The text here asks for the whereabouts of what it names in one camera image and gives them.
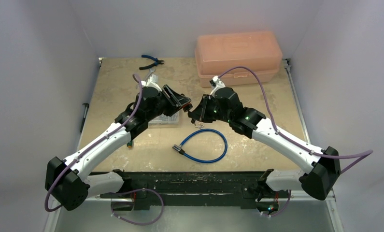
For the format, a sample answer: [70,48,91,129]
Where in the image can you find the blue black handled pliers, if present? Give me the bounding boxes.
[138,54,165,71]

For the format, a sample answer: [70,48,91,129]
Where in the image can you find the small silver open-end wrench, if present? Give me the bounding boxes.
[144,67,156,83]

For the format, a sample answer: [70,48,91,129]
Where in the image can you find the blue cable lock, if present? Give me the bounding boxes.
[172,129,228,164]

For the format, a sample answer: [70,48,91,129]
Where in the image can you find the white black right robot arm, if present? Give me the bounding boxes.
[188,87,341,200]

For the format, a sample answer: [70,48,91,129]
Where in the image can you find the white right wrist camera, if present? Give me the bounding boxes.
[210,76,226,96]

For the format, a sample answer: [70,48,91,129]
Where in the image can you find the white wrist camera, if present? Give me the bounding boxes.
[141,74,162,91]
[210,76,226,96]

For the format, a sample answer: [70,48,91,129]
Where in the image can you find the pink plastic toolbox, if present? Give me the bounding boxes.
[195,31,283,87]

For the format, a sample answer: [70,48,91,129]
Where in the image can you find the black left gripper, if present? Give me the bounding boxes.
[147,86,191,122]

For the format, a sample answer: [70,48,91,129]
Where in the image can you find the black hammer beside table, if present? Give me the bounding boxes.
[80,102,89,133]

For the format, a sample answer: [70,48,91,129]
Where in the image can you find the clear plastic screw organizer box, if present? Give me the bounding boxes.
[149,112,179,125]

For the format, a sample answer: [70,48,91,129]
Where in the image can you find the orange black padlock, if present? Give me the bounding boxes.
[182,103,193,112]

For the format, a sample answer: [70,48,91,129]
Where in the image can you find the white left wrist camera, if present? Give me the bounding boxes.
[141,74,162,91]

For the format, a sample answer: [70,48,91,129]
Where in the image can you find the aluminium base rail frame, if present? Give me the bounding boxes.
[44,58,346,232]

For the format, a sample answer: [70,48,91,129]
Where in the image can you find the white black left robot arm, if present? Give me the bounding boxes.
[44,85,192,212]

